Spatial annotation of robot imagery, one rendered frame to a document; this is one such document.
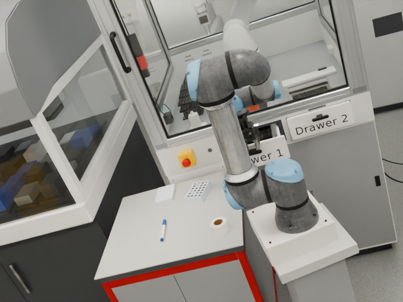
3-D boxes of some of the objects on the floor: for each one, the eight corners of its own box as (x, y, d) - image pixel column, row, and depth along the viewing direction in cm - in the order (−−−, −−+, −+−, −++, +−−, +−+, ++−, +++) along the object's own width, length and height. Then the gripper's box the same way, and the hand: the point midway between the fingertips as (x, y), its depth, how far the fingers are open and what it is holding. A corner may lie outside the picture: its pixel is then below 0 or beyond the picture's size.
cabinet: (402, 251, 246) (378, 118, 211) (216, 290, 267) (166, 177, 232) (358, 161, 330) (335, 56, 295) (219, 196, 350) (183, 102, 316)
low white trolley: (292, 373, 207) (243, 244, 174) (162, 395, 219) (93, 279, 186) (280, 279, 258) (240, 165, 225) (175, 301, 270) (122, 197, 237)
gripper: (227, 121, 188) (242, 165, 198) (253, 114, 186) (267, 158, 196) (227, 112, 196) (241, 155, 205) (252, 105, 194) (265, 148, 203)
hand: (253, 151), depth 202 cm, fingers closed on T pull, 3 cm apart
